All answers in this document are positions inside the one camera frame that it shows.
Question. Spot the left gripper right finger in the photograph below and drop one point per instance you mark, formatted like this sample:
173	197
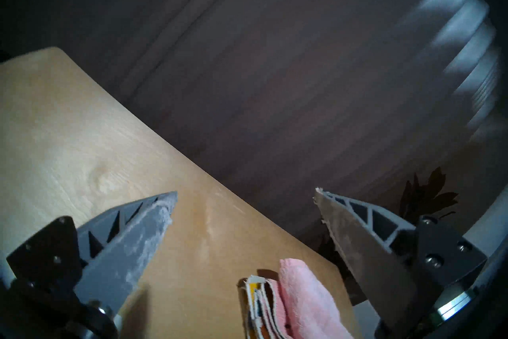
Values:
377	262

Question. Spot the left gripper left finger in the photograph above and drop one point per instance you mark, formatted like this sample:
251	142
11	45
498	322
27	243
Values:
119	254

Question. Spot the plain pink towel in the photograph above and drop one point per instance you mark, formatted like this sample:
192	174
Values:
309	302

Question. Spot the sun and flower print towel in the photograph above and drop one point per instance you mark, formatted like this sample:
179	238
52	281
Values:
260	314

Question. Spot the tall dark leafy plant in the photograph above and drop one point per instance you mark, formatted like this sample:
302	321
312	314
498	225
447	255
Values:
428	195

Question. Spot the grey pleated curtain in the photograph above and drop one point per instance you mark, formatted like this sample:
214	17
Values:
278	64

